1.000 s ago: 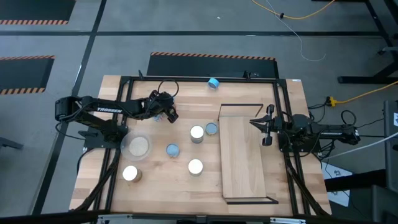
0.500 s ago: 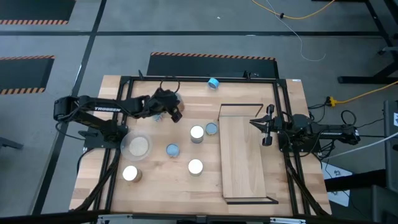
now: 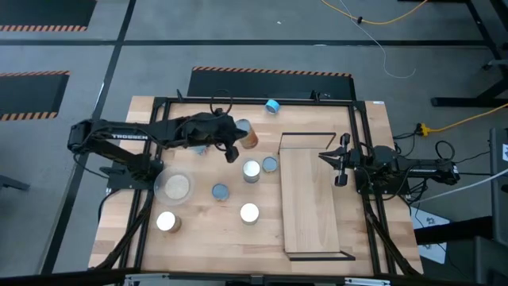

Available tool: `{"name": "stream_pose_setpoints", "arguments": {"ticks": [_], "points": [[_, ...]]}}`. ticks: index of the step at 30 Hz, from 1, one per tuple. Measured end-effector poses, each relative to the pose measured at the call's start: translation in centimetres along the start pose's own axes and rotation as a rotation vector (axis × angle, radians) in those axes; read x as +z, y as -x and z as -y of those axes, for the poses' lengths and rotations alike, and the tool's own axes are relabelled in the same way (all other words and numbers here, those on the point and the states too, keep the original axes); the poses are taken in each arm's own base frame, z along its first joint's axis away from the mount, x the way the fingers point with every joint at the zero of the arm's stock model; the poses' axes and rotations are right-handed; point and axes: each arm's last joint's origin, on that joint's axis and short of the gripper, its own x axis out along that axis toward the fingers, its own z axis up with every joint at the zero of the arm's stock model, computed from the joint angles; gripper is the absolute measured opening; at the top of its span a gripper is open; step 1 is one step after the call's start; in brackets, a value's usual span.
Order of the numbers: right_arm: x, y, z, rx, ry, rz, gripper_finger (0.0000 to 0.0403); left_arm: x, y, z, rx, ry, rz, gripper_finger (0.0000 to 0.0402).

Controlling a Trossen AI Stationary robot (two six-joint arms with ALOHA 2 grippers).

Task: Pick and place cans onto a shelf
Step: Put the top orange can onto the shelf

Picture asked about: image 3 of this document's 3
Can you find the teal sliced carrots can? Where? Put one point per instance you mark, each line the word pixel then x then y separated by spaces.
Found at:
pixel 166 221

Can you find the mandarin oranges can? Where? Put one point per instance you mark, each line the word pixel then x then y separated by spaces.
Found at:
pixel 220 192

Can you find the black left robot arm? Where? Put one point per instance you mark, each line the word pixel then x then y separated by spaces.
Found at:
pixel 131 137

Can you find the round pale bowl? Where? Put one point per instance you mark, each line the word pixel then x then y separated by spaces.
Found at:
pixel 160 186

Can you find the black metal table frame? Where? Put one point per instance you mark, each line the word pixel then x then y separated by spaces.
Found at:
pixel 238 101

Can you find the small white sticker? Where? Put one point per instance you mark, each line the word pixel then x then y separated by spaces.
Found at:
pixel 378 102

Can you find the beige grainy bowl filling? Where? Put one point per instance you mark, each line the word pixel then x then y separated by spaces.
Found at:
pixel 177 186

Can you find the black front crossbar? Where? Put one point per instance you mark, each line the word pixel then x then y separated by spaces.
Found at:
pixel 59 277

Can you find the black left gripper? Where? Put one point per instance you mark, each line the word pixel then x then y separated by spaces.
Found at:
pixel 206 129

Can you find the white paper sheet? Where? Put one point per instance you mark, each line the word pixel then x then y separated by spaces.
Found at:
pixel 430 222

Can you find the black desk leg frame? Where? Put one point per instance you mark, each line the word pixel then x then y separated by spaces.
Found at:
pixel 468 101

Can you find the black cabinet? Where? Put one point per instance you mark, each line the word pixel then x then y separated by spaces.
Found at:
pixel 498 190

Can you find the black floor beam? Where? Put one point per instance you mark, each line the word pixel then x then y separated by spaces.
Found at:
pixel 452 231

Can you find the wooden shelf black metal legs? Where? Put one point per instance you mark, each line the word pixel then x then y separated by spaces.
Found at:
pixel 307 198

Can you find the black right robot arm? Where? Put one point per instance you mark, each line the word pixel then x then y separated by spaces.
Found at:
pixel 428 171

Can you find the red and yellow corn can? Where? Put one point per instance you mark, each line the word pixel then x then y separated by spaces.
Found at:
pixel 249 212

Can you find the blue and yellow tall can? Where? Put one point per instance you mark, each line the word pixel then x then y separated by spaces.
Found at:
pixel 251 141

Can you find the blue tape roll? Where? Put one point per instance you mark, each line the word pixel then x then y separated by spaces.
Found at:
pixel 269 104

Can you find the short mushrooms can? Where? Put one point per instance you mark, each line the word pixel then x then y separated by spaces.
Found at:
pixel 270 164

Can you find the black mat hazard stripe edge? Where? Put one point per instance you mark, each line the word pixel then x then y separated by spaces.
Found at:
pixel 28 95
pixel 43 12
pixel 270 85

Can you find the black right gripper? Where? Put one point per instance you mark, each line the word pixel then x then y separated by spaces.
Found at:
pixel 344 161

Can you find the grey furniture foot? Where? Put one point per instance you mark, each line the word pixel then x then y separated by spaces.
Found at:
pixel 14 183

